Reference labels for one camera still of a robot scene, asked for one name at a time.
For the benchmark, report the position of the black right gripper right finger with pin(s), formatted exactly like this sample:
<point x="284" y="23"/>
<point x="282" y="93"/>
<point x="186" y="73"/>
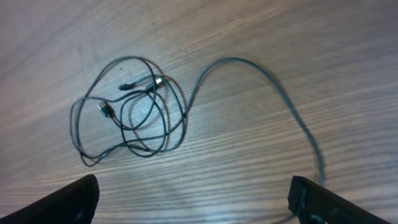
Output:
<point x="312" y="203"/>

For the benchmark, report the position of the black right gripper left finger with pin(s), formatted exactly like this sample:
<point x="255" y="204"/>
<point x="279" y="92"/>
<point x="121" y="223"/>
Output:
<point x="75" y="203"/>

